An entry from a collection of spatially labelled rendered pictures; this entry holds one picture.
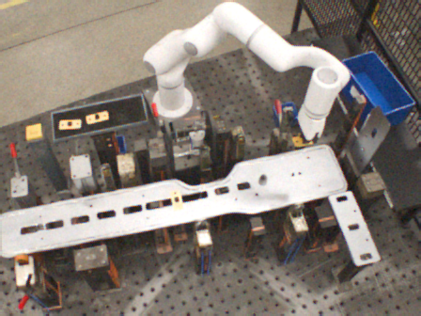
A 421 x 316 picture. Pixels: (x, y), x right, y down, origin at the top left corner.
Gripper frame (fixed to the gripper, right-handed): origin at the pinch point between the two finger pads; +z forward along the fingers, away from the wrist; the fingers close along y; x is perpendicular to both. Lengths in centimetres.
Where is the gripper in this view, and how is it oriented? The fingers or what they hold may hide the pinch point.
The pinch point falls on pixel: (305, 136)
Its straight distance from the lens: 163.7
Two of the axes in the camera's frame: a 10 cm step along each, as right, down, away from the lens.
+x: 9.8, -2.0, 0.5
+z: 0.6, 5.1, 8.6
